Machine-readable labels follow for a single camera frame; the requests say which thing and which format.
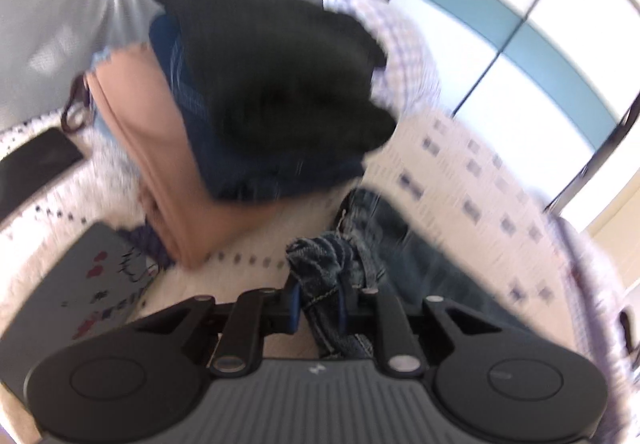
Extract grey padded headboard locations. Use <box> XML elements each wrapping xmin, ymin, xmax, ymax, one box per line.
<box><xmin>0</xmin><ymin>0</ymin><xmax>389</xmax><ymax>131</ymax></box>

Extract dark denim jeans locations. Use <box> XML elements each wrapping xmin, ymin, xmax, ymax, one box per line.
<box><xmin>285</xmin><ymin>186</ymin><xmax>531</xmax><ymax>360</ymax></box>

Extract folded navy blue garment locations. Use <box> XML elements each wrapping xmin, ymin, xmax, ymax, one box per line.
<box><xmin>148</xmin><ymin>14</ymin><xmax>367</xmax><ymax>203</ymax></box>

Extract purple plaid pillow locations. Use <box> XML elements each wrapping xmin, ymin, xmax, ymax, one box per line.
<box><xmin>322</xmin><ymin>0</ymin><xmax>442</xmax><ymax>119</ymax></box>

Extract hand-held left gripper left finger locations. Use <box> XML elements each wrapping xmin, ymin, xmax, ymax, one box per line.
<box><xmin>127</xmin><ymin>281</ymin><xmax>301</xmax><ymax>378</ymax></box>

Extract grey laptop with stickers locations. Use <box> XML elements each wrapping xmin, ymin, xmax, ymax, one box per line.
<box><xmin>0</xmin><ymin>221</ymin><xmax>162</xmax><ymax>361</ymax></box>

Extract purple bear print blanket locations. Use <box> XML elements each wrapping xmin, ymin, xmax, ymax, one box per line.
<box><xmin>544</xmin><ymin>213</ymin><xmax>639</xmax><ymax>402</ymax></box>

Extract beige quilted bedspread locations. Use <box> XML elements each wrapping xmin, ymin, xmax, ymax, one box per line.
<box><xmin>0</xmin><ymin>108</ymin><xmax>577</xmax><ymax>444</ymax></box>

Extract dark purple cloth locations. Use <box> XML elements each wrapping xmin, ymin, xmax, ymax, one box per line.
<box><xmin>118</xmin><ymin>223</ymin><xmax>173</xmax><ymax>271</ymax></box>

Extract folded black garment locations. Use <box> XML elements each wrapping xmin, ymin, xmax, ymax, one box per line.
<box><xmin>144</xmin><ymin>0</ymin><xmax>399</xmax><ymax>156</ymax></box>

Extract dark brown strap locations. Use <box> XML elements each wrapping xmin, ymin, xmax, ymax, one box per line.
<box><xmin>61</xmin><ymin>74</ymin><xmax>94</xmax><ymax>133</ymax></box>

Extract white and teal wardrobe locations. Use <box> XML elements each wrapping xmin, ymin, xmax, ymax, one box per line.
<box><xmin>387</xmin><ymin>0</ymin><xmax>640</xmax><ymax>236</ymax></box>

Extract black smartphone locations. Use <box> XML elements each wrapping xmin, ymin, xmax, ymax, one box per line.
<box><xmin>0</xmin><ymin>126</ymin><xmax>85</xmax><ymax>221</ymax></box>

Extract folded tan garment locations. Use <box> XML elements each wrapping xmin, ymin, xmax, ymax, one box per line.
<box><xmin>82</xmin><ymin>44</ymin><xmax>282</xmax><ymax>270</ymax></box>

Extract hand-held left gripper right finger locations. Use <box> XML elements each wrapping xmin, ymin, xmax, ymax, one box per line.
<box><xmin>340</xmin><ymin>287</ymin><xmax>530</xmax><ymax>375</ymax></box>

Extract dark brown soft item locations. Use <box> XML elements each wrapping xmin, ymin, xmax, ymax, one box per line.
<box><xmin>619</xmin><ymin>308</ymin><xmax>635</xmax><ymax>356</ymax></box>

